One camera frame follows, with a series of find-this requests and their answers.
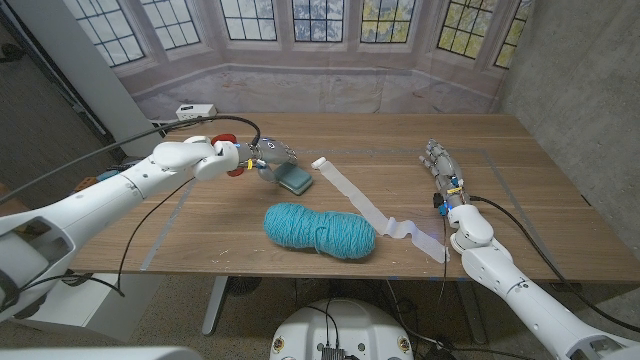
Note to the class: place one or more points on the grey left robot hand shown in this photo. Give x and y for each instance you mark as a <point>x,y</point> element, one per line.
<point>270,152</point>

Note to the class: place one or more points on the white power strip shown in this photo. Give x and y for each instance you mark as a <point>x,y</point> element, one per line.
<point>196,111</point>

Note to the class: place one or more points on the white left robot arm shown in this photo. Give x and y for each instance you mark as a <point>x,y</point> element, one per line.
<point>100,200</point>

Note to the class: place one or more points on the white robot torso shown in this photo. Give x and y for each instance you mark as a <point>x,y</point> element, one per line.
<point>345,325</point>

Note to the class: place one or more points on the printed window backdrop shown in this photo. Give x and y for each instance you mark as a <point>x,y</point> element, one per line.
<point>300,90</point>

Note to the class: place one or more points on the orange block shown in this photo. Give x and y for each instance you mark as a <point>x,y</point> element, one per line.
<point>84,184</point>

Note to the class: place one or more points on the grey table leg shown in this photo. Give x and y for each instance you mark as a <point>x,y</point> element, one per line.
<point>215,305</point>
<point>472,327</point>

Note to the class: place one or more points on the teal yarn skein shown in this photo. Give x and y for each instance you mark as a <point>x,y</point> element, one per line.
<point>320,231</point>

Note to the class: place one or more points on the white floor platform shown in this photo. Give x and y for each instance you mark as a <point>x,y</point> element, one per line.
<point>100,310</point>

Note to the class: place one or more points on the teal ribbed case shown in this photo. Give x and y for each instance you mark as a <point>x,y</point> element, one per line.
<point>295,179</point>

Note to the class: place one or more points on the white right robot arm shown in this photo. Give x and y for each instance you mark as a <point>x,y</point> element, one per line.
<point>510,285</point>

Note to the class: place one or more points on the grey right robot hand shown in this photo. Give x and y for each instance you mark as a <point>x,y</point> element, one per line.
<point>445,175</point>

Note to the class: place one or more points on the red plastic cup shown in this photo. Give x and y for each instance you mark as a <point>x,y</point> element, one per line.
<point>225,138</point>

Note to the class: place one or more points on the black ribbed round object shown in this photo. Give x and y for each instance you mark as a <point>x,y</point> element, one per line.
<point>245,285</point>

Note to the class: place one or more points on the black remote control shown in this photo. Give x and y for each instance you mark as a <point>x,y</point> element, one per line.
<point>120,167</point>

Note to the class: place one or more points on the teal oval object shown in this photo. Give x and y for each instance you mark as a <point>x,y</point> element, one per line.
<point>107,176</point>

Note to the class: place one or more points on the white bandage strip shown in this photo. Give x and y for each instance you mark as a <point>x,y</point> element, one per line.
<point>357,197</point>

